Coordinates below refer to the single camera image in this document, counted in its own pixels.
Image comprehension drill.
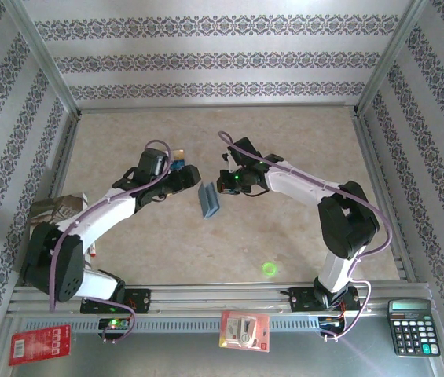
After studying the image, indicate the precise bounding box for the teal leather card holder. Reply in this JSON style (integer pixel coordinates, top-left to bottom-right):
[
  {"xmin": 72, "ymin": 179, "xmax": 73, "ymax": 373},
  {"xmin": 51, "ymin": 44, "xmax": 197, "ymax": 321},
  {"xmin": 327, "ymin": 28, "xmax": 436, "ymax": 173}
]
[{"xmin": 197, "ymin": 181, "xmax": 223, "ymax": 221}]

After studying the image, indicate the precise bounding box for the paperback book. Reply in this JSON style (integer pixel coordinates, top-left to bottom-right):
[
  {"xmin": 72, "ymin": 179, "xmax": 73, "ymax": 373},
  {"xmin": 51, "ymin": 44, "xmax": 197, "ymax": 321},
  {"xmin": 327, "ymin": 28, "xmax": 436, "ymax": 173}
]
[{"xmin": 28, "ymin": 192, "xmax": 90, "ymax": 237}]

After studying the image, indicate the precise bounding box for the slotted grey metal strip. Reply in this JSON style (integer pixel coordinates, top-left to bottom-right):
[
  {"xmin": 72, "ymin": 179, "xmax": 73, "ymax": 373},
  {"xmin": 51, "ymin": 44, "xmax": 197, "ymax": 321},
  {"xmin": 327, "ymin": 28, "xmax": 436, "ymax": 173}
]
[{"xmin": 20, "ymin": 317, "xmax": 323, "ymax": 335}]

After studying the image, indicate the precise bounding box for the pink blister pack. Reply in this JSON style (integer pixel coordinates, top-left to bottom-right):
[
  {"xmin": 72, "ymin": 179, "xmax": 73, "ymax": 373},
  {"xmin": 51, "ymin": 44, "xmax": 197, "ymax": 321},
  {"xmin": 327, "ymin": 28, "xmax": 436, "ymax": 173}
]
[{"xmin": 218, "ymin": 309, "xmax": 271, "ymax": 353}]

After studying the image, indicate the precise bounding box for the red retail package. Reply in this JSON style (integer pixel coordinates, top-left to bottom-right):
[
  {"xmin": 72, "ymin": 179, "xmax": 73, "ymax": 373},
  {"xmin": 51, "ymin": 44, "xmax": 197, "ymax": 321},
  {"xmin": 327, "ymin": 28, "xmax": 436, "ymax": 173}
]
[{"xmin": 8, "ymin": 323, "xmax": 73, "ymax": 368}]

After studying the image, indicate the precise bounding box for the black desk calculator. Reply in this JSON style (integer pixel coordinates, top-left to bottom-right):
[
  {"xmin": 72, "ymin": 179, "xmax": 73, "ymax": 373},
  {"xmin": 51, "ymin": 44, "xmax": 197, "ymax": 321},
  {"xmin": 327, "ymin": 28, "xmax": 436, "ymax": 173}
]
[{"xmin": 387, "ymin": 298, "xmax": 442, "ymax": 359}]

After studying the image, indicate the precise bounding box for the aluminium frame rail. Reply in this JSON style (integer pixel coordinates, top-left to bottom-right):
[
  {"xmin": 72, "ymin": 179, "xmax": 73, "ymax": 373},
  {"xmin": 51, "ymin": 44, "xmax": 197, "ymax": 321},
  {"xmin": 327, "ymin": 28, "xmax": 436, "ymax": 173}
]
[
  {"xmin": 351, "ymin": 111, "xmax": 420, "ymax": 284},
  {"xmin": 77, "ymin": 102, "xmax": 358, "ymax": 115},
  {"xmin": 10, "ymin": 113, "xmax": 83, "ymax": 290}
]

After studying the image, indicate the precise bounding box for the aluminium mounting rail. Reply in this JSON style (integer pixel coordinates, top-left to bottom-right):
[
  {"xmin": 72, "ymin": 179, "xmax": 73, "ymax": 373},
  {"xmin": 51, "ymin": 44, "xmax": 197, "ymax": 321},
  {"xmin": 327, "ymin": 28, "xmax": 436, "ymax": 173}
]
[{"xmin": 6, "ymin": 282, "xmax": 433, "ymax": 316}]

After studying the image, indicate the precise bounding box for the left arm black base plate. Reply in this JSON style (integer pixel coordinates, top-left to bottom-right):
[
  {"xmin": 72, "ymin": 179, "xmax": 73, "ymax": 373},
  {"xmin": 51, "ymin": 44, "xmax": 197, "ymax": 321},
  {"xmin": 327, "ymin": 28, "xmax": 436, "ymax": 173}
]
[{"xmin": 79, "ymin": 287, "xmax": 152, "ymax": 316}]

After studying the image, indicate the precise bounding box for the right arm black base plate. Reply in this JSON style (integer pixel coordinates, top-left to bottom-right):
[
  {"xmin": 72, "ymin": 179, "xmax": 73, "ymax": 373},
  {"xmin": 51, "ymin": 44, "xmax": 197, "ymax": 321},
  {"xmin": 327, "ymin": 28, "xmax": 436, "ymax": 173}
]
[{"xmin": 287, "ymin": 286, "xmax": 361, "ymax": 314}]

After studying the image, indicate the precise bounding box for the aluminium frame post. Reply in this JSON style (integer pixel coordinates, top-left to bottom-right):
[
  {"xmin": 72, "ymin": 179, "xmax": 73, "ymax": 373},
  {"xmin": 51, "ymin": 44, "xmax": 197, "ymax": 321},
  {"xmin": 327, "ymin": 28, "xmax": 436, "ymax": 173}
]
[
  {"xmin": 1, "ymin": 0, "xmax": 83, "ymax": 117},
  {"xmin": 356, "ymin": 0, "xmax": 434, "ymax": 117}
]

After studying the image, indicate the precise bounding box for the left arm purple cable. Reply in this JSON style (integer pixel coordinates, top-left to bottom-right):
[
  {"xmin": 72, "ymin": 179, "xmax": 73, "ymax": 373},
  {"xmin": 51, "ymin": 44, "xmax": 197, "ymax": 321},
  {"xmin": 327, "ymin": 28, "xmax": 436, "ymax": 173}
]
[{"xmin": 48, "ymin": 138, "xmax": 176, "ymax": 345}]

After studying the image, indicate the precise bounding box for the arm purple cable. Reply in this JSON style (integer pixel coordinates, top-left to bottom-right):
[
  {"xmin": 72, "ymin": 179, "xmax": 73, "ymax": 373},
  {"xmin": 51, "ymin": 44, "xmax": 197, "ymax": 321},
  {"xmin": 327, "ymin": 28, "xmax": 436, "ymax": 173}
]
[
  {"xmin": 48, "ymin": 138, "xmax": 176, "ymax": 345},
  {"xmin": 218, "ymin": 130, "xmax": 394, "ymax": 343}
]

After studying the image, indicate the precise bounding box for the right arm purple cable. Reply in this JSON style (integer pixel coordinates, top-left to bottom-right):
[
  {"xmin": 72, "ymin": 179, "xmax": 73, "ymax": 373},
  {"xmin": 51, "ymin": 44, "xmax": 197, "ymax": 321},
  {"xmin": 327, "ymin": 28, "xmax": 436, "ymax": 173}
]
[{"xmin": 218, "ymin": 130, "xmax": 394, "ymax": 343}]

